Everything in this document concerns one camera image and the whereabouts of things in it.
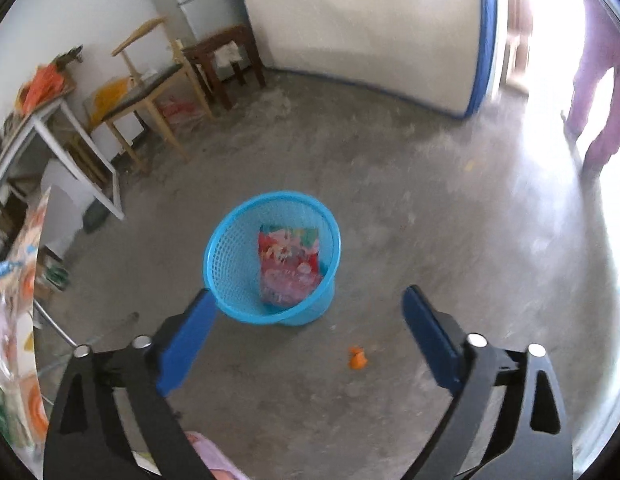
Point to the dark wooden stool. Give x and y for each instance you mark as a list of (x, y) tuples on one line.
[(220, 42)]

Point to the white cloth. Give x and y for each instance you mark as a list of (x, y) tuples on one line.
[(229, 55)]

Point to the orange peel scrap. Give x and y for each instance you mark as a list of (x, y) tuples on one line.
[(357, 359)]

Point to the colourful printed snack packet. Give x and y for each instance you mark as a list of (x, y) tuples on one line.
[(287, 265)]

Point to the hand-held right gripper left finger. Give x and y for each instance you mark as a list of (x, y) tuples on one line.
[(187, 345)]

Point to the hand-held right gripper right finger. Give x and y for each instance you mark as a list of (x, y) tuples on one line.
[(430, 345)]

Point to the red and white plastic bag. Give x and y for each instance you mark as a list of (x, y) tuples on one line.
[(177, 110)]

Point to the person's pink shoe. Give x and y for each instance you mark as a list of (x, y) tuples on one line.
[(215, 460)]

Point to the orange plastic bag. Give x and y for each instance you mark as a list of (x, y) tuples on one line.
[(42, 85)]

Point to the wooden chair with dark seat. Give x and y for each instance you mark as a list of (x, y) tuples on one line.
[(145, 92)]

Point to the printed floral tablecloth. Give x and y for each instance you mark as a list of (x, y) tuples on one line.
[(15, 320)]

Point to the white mattress with blue edge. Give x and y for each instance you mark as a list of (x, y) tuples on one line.
[(365, 25)]

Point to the yellow plastic bag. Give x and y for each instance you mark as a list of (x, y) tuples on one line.
[(107, 95)]

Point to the blue plastic mesh basket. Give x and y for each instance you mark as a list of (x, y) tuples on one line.
[(230, 260)]

